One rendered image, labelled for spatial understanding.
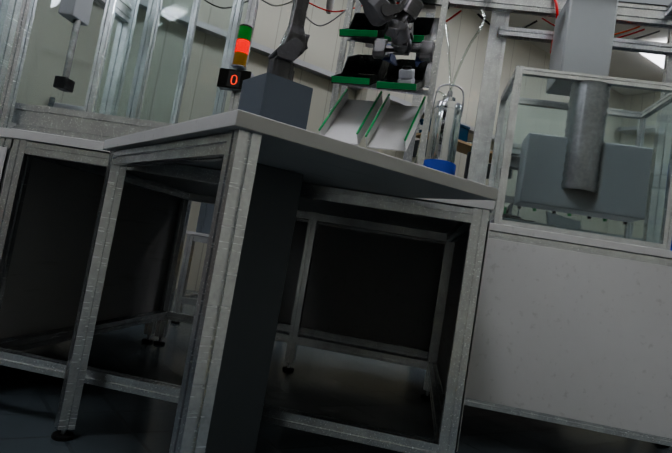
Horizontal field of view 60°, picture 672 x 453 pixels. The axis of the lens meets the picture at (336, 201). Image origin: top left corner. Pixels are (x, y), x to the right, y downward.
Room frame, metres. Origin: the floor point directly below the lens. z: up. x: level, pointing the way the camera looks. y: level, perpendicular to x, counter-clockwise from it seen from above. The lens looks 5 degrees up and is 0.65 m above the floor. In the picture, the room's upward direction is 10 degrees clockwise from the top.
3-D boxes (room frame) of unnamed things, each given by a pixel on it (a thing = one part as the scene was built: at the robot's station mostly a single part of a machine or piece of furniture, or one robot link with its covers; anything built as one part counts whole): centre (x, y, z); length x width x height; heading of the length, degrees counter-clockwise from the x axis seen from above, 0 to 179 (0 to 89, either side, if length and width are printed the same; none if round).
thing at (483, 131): (2.91, -0.69, 1.56); 0.09 x 0.04 x 1.39; 81
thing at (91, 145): (2.39, 0.20, 0.85); 1.50 x 1.41 x 0.03; 81
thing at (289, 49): (1.52, 0.20, 1.15); 0.09 x 0.07 x 0.06; 22
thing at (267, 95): (1.51, 0.20, 0.96); 0.14 x 0.14 x 0.20; 35
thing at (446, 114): (2.66, -0.45, 1.32); 0.14 x 0.14 x 0.38
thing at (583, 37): (2.52, -0.99, 1.50); 0.38 x 0.21 x 0.88; 171
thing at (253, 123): (1.54, 0.16, 0.84); 0.90 x 0.70 x 0.03; 35
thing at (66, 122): (1.85, 0.56, 0.91); 0.89 x 0.06 x 0.11; 81
